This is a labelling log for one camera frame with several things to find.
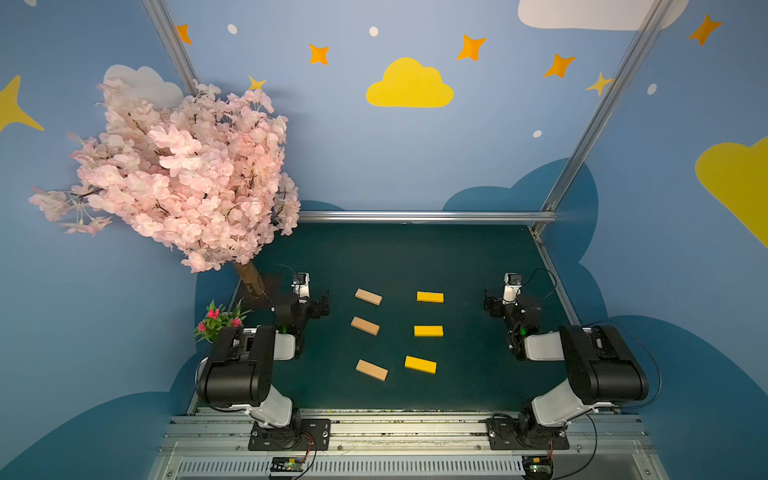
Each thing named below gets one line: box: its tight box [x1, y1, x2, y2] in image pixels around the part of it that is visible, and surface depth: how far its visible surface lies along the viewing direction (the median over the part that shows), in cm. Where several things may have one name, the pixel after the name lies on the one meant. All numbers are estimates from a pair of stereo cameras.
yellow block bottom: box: [404, 355, 437, 374], surface depth 88 cm
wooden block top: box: [354, 288, 383, 306], surface depth 103 cm
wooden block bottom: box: [356, 359, 388, 381], surface depth 86 cm
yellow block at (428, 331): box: [414, 325, 444, 337], surface depth 95 cm
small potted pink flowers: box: [194, 297, 254, 343], surface depth 79 cm
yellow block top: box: [416, 291, 444, 303], surface depth 101 cm
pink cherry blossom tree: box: [29, 79, 300, 295], surface depth 59 cm
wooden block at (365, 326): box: [350, 316, 380, 336], surface depth 95 cm
